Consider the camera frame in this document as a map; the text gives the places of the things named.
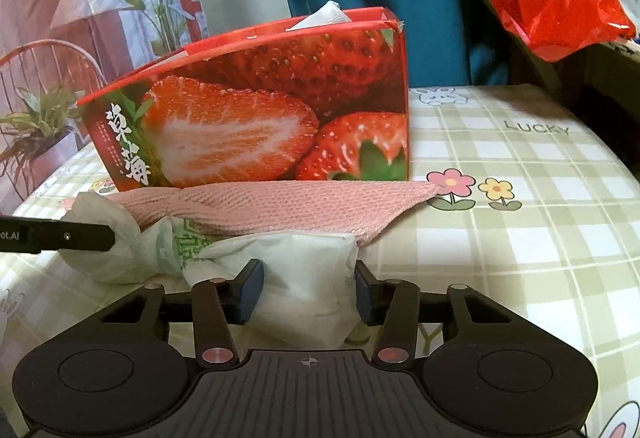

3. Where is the red plastic bag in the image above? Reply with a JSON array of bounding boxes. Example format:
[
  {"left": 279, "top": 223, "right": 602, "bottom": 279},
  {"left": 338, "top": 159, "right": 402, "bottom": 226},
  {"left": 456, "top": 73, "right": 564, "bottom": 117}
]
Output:
[{"left": 467, "top": 0, "right": 639, "bottom": 64}]

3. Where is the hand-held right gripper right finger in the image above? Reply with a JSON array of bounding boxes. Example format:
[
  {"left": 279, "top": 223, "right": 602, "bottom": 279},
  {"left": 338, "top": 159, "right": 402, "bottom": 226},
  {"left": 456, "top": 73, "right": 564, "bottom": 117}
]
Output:
[{"left": 354, "top": 261, "right": 511, "bottom": 367}]

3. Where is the white plastic bag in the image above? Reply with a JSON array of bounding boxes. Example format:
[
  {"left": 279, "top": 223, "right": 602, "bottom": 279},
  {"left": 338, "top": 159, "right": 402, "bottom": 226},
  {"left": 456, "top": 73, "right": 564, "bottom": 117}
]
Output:
[{"left": 57, "top": 191, "right": 361, "bottom": 349}]

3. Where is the white cloth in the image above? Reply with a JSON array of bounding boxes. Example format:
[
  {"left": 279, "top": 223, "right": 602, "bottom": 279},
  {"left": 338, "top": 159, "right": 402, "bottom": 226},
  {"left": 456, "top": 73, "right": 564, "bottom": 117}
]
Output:
[{"left": 289, "top": 0, "right": 357, "bottom": 30}]

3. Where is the strawberry print box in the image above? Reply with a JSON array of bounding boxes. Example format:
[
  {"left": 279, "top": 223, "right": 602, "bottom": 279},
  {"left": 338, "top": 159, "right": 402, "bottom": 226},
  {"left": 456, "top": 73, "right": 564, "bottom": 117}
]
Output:
[{"left": 76, "top": 7, "right": 412, "bottom": 193}]

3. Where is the pink knitted cloth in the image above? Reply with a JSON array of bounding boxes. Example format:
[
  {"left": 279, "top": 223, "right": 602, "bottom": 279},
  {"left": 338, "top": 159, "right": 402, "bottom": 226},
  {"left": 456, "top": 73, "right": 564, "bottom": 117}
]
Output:
[{"left": 62, "top": 179, "right": 441, "bottom": 249}]

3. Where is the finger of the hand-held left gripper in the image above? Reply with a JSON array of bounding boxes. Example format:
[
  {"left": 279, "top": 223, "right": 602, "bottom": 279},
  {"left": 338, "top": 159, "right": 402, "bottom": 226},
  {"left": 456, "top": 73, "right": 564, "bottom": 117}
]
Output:
[{"left": 41, "top": 222, "right": 117, "bottom": 253}]

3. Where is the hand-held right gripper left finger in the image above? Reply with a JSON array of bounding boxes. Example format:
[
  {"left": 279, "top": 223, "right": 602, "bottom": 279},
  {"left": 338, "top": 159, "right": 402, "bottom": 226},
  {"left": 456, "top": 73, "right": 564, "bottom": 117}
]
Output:
[{"left": 100, "top": 259, "right": 265, "bottom": 367}]

